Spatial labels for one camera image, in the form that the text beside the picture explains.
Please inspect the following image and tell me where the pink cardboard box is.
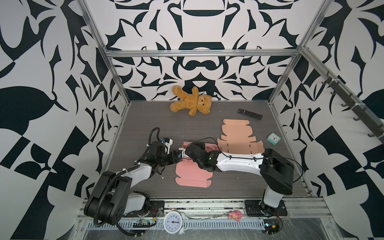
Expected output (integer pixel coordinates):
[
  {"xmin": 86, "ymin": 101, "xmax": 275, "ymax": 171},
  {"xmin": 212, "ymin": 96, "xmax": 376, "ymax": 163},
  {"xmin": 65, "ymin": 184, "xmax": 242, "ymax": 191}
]
[{"xmin": 175, "ymin": 142, "xmax": 213, "ymax": 188}]

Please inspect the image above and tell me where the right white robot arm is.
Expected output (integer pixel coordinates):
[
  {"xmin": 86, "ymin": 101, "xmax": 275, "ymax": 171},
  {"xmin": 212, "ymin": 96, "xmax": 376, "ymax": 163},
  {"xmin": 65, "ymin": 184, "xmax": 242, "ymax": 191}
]
[{"xmin": 184, "ymin": 142, "xmax": 295, "ymax": 212}]

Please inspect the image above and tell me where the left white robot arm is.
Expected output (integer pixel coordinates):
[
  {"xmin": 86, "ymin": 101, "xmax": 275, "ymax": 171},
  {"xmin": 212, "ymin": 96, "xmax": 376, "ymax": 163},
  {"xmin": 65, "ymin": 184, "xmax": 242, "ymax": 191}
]
[{"xmin": 84, "ymin": 127, "xmax": 181, "ymax": 237}]

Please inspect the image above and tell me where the peach flat cardboard box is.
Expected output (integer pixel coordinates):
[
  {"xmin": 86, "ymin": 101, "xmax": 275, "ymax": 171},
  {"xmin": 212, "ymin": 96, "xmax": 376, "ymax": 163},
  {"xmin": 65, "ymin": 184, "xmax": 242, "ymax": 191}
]
[{"xmin": 217, "ymin": 119, "xmax": 265, "ymax": 155}]

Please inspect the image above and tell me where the brown teddy bear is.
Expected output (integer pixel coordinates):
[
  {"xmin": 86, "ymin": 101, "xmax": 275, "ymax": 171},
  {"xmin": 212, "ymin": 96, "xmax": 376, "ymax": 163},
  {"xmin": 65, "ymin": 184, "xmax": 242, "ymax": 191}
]
[{"xmin": 170, "ymin": 86, "xmax": 212, "ymax": 116}]

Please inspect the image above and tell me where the small pink toy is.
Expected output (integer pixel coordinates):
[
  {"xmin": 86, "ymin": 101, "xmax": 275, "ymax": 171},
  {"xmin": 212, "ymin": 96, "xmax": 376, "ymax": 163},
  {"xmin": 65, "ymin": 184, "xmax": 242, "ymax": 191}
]
[{"xmin": 228, "ymin": 211, "xmax": 243, "ymax": 222}]

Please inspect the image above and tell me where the white round alarm clock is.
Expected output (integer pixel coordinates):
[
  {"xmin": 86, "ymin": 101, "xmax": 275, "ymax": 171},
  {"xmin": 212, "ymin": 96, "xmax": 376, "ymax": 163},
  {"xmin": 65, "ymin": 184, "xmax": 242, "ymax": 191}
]
[{"xmin": 163, "ymin": 210, "xmax": 189, "ymax": 235}]

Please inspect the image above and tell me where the black remote control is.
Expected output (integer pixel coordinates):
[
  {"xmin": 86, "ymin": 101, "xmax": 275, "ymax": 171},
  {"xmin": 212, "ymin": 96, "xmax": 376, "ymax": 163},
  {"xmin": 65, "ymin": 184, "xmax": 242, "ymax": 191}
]
[{"xmin": 238, "ymin": 109, "xmax": 263, "ymax": 120}]

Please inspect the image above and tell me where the small teal alarm clock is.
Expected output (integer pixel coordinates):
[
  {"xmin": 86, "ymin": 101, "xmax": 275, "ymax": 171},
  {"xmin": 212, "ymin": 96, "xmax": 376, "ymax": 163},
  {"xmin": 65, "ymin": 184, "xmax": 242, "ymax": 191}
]
[{"xmin": 267, "ymin": 133, "xmax": 281, "ymax": 146}]

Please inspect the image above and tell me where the green circuit board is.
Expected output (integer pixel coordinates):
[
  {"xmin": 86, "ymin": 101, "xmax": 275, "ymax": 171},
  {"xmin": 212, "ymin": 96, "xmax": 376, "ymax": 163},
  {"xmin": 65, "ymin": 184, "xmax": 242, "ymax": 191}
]
[{"xmin": 263, "ymin": 220, "xmax": 282, "ymax": 236}]

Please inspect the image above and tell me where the white slotted cable duct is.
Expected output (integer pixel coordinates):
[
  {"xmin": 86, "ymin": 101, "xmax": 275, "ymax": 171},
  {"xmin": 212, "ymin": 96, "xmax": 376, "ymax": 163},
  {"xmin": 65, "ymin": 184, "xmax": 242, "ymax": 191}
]
[{"xmin": 87, "ymin": 219, "xmax": 265, "ymax": 231}]

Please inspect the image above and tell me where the grey wall hook rail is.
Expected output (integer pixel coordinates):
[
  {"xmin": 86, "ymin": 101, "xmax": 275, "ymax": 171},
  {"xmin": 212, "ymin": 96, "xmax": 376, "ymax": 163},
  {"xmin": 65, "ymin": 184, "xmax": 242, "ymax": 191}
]
[{"xmin": 322, "ymin": 71, "xmax": 384, "ymax": 144}]

